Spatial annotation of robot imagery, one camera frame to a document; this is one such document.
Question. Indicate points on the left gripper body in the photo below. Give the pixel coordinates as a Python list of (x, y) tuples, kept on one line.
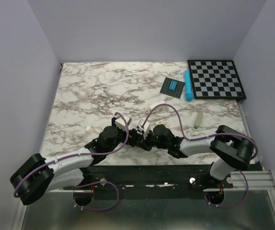
[(120, 138)]

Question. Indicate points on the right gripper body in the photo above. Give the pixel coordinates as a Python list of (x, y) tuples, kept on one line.
[(151, 140)]

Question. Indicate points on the staple box sleeve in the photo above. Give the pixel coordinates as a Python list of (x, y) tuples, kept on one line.
[(160, 122)]

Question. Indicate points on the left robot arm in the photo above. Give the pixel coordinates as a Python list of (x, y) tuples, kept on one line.
[(39, 175)]

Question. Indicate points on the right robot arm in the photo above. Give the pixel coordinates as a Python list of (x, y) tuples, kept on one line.
[(234, 149)]

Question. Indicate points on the dark grey lego baseplate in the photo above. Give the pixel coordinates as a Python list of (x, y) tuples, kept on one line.
[(165, 88)]

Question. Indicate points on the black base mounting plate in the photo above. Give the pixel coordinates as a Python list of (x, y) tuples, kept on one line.
[(149, 181)]

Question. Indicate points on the blue lego brick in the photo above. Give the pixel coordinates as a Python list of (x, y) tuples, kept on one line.
[(173, 85)]

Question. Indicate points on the blue toy microphone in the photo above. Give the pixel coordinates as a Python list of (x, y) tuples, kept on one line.
[(188, 88)]

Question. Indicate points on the black white chessboard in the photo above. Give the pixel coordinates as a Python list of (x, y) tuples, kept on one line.
[(215, 79)]

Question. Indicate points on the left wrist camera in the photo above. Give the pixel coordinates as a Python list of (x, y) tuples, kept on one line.
[(119, 122)]

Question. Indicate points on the aluminium rail frame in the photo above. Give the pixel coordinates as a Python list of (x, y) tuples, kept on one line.
[(243, 183)]

